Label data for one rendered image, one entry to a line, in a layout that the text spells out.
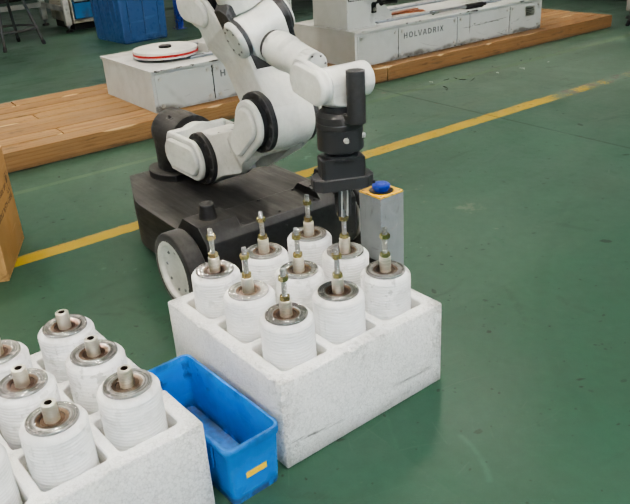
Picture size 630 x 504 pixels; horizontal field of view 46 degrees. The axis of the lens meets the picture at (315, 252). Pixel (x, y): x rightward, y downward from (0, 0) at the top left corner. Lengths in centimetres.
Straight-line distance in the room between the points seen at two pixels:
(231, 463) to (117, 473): 19
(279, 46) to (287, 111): 25
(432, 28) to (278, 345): 322
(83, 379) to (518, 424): 78
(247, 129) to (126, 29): 414
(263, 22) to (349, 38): 246
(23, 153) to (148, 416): 208
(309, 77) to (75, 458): 74
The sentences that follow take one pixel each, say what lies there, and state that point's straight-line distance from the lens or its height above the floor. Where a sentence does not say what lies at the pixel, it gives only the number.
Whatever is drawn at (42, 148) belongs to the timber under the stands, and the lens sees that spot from 313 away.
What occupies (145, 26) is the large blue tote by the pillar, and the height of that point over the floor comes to 11.
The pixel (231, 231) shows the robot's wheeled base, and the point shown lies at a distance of 178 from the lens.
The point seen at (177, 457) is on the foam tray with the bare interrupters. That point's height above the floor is 14.
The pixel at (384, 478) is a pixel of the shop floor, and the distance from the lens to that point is 132.
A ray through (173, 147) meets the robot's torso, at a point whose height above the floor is 30.
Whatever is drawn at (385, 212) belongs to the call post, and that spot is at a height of 28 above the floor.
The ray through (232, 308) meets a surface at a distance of 134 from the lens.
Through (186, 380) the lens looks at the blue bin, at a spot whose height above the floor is 7.
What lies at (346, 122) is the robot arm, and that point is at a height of 53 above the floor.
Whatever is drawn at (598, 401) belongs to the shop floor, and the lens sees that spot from 153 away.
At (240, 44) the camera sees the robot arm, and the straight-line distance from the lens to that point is 150.
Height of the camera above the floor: 90
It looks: 26 degrees down
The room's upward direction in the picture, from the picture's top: 4 degrees counter-clockwise
